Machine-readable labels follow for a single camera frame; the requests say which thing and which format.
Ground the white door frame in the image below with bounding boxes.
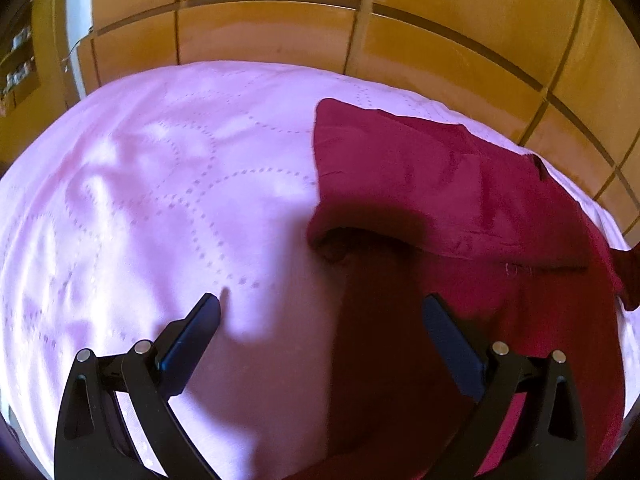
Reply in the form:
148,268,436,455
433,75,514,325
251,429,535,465
64,0,97,102

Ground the wooden wall shelf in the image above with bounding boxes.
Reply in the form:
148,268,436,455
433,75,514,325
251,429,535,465
0,20,42,118

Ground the dark red garment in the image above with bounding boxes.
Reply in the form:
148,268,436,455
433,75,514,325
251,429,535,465
305,97,640,480

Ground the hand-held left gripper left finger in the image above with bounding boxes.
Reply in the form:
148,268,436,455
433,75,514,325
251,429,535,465
54,292,222,480

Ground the pink quilted bedspread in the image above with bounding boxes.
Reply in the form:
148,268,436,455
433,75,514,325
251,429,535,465
0,60,633,480

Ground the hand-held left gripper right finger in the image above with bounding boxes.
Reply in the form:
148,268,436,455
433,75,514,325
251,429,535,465
421,294,588,480

